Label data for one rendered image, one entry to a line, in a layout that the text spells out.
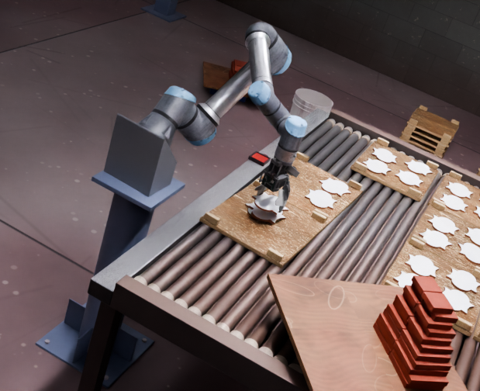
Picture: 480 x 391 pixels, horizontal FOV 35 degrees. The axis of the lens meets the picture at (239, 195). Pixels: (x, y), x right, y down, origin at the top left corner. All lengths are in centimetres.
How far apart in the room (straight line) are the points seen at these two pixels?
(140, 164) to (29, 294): 108
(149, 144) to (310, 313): 93
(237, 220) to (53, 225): 158
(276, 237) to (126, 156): 64
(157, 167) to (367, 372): 114
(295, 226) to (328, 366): 87
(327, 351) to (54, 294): 183
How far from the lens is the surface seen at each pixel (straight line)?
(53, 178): 455
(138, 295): 229
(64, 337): 349
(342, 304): 240
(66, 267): 389
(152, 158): 284
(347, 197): 325
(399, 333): 226
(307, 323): 226
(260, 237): 275
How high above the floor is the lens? 237
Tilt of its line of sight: 29 degrees down
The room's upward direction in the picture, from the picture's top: 19 degrees clockwise
